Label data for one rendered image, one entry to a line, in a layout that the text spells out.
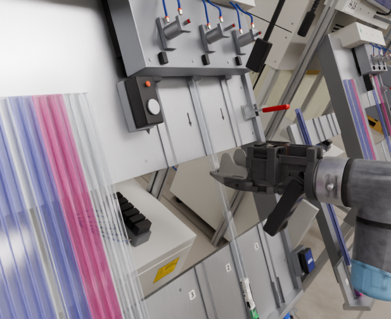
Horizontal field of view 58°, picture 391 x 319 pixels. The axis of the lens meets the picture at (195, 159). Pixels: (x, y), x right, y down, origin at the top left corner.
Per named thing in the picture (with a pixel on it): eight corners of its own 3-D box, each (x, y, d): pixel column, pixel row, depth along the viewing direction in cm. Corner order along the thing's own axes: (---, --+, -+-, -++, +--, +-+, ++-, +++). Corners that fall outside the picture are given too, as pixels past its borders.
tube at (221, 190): (253, 314, 72) (258, 315, 71) (249, 318, 70) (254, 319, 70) (191, 72, 70) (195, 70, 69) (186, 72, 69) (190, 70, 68)
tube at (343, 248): (357, 292, 92) (362, 292, 91) (355, 295, 91) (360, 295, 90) (296, 109, 92) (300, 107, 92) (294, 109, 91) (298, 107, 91)
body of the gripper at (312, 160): (263, 140, 66) (329, 143, 58) (263, 183, 68) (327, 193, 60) (242, 146, 60) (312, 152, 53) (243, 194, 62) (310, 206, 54)
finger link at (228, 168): (210, 149, 69) (253, 152, 63) (211, 178, 70) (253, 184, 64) (201, 152, 66) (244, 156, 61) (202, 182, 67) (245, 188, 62)
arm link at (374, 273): (431, 296, 52) (440, 223, 51) (387, 309, 46) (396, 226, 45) (380, 276, 58) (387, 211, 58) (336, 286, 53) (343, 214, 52)
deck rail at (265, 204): (281, 287, 90) (303, 289, 86) (277, 291, 89) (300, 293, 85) (211, 15, 88) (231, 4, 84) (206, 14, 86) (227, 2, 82)
